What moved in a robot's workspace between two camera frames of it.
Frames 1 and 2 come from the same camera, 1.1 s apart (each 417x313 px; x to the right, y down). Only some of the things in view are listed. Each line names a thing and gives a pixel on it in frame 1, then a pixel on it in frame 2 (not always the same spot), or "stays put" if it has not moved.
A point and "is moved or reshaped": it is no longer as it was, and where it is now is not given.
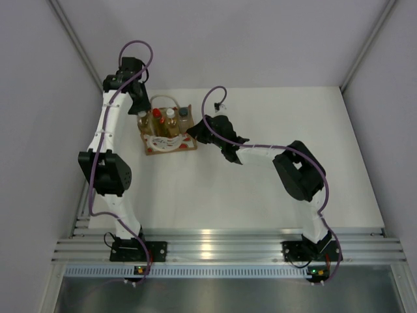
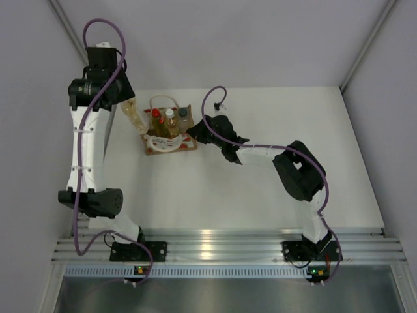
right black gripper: [199, 132] stays put
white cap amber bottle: [144, 122] is moved or reshaped
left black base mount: [130, 250] stays put
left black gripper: [144, 104] to [126, 92]
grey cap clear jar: [184, 120] stays put
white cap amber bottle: [172, 124] stays put
